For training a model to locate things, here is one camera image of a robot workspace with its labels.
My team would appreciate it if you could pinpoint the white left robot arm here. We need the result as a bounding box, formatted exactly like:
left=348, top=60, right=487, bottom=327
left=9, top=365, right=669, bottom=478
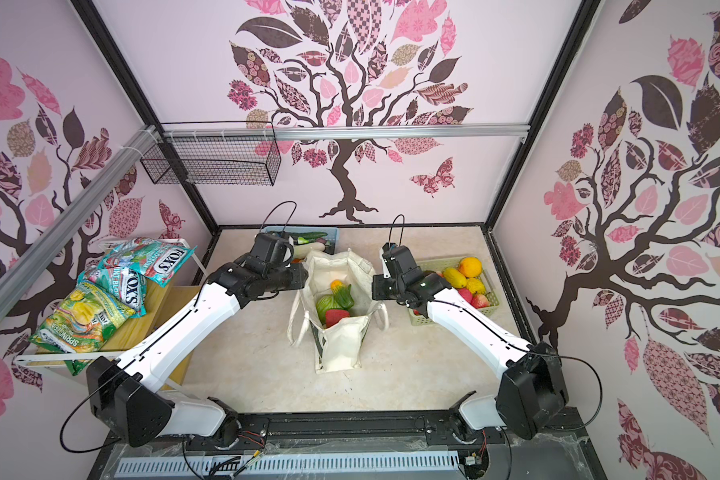
left=86, top=233, right=308, bottom=450

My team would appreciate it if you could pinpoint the light green perforated basket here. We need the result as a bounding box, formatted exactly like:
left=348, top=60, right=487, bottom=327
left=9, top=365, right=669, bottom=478
left=418, top=256, right=500, bottom=316

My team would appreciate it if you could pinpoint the red bell pepper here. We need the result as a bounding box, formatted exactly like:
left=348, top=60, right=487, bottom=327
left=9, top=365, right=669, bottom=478
left=325, top=309, right=350, bottom=328

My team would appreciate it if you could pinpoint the green cabbage head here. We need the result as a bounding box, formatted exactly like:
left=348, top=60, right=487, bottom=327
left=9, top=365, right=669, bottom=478
left=316, top=294, right=342, bottom=325

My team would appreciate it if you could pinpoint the wooden side shelf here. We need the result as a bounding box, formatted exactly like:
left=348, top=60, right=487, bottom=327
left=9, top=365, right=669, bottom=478
left=13, top=238, right=208, bottom=397

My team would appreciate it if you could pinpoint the pink dragon fruit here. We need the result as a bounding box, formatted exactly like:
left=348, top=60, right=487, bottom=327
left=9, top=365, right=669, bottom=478
left=457, top=288, right=473, bottom=303

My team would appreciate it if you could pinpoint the fox's candy bag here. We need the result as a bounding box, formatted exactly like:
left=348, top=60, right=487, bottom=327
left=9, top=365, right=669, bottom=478
left=78, top=267, right=147, bottom=318
left=98, top=237, right=194, bottom=287

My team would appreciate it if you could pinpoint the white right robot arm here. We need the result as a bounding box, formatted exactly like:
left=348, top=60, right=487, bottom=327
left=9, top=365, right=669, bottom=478
left=371, top=242, right=569, bottom=440

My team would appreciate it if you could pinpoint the yellow green papaya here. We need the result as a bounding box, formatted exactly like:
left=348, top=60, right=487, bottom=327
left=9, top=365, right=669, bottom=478
left=330, top=280, right=355, bottom=311

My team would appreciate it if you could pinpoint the yellow lemon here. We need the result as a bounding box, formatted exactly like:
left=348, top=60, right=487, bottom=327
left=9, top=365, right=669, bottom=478
left=465, top=278, right=487, bottom=295

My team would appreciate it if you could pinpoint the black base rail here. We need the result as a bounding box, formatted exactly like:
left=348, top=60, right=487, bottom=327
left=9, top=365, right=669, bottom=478
left=182, top=407, right=583, bottom=457

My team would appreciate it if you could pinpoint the green yellow snack bag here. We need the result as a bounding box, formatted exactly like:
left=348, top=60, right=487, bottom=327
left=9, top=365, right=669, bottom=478
left=30, top=281, right=135, bottom=354

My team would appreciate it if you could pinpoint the Fox's candy bag upper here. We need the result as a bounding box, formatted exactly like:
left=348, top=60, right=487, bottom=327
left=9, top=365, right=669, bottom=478
left=98, top=237, right=194, bottom=287

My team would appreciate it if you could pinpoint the white slotted cable duct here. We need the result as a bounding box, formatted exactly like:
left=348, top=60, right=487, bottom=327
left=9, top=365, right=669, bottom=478
left=112, top=451, right=462, bottom=479

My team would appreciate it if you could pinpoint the Fox's candy bag lower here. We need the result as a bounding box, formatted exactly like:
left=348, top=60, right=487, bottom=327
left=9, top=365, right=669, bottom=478
left=78, top=267, right=147, bottom=318

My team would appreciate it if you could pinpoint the cream canvas grocery bag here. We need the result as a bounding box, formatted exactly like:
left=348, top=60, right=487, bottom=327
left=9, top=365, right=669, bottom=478
left=287, top=250, right=389, bottom=374

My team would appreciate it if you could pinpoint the pale green napa cabbage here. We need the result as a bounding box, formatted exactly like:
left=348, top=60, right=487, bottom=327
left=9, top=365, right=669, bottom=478
left=294, top=242, right=325, bottom=260

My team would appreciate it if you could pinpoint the black wire wall basket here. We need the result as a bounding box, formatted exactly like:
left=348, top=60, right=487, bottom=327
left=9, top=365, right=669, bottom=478
left=141, top=120, right=282, bottom=186

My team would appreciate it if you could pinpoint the red apple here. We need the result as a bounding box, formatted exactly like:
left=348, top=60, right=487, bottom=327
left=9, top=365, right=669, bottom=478
left=471, top=293, right=492, bottom=309

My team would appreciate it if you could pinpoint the orange fruit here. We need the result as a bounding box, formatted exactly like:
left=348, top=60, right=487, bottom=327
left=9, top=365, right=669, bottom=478
left=458, top=257, right=483, bottom=278

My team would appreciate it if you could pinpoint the light blue perforated basket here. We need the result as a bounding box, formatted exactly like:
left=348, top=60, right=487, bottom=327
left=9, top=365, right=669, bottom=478
left=263, top=225, right=339, bottom=254

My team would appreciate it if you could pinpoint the green cucumber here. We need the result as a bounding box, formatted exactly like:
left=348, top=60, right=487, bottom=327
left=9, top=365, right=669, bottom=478
left=295, top=231, right=329, bottom=243

